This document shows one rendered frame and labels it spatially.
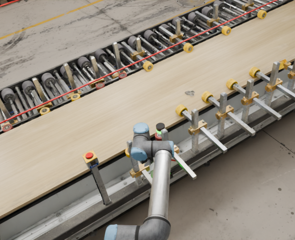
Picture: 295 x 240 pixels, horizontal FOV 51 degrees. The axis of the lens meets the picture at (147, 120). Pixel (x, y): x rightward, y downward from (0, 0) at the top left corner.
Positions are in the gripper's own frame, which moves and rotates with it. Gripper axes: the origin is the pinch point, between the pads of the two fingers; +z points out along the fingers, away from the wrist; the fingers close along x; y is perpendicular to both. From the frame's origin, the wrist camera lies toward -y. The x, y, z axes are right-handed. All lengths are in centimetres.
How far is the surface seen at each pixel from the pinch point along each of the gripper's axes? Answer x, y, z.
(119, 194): -8.3, 23.7, 26.4
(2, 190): -44, 91, 6
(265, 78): -17, -120, 0
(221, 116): -5, -64, 1
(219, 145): 14.3, -45.5, 0.3
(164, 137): -6.0, -16.2, -9.2
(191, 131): -6.2, -38.5, -0.2
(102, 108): -75, 1, 6
